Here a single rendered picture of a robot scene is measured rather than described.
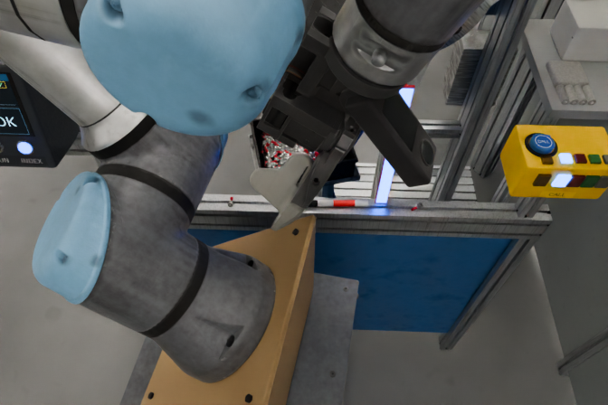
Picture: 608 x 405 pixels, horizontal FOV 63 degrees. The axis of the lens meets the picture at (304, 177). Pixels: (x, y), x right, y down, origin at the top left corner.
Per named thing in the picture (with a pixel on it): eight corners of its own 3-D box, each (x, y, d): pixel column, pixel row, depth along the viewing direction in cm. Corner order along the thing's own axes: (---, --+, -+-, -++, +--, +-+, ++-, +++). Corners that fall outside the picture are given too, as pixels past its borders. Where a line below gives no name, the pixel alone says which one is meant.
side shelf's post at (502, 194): (488, 223, 201) (581, 65, 134) (489, 231, 198) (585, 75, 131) (478, 223, 201) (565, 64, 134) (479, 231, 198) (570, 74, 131)
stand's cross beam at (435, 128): (457, 128, 159) (460, 120, 156) (459, 138, 156) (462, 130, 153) (399, 127, 159) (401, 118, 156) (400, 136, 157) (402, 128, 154)
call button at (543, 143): (548, 138, 87) (552, 132, 86) (555, 156, 85) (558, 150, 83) (526, 137, 87) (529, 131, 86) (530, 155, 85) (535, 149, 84)
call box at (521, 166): (578, 161, 97) (605, 125, 88) (594, 204, 91) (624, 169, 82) (496, 159, 97) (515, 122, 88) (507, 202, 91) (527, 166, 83)
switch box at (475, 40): (489, 86, 159) (511, 29, 141) (493, 107, 154) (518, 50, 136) (441, 85, 159) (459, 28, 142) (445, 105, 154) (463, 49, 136)
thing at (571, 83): (576, 66, 129) (580, 59, 127) (594, 107, 120) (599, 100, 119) (544, 65, 129) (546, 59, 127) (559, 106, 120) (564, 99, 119)
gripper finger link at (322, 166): (291, 187, 49) (337, 113, 46) (307, 195, 49) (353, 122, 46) (287, 207, 44) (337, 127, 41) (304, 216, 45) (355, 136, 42)
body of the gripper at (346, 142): (283, 79, 49) (332, -12, 39) (356, 121, 50) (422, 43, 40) (252, 134, 45) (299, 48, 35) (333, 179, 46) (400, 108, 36)
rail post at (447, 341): (450, 338, 173) (533, 223, 110) (451, 350, 171) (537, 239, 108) (438, 338, 173) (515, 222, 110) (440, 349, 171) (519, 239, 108)
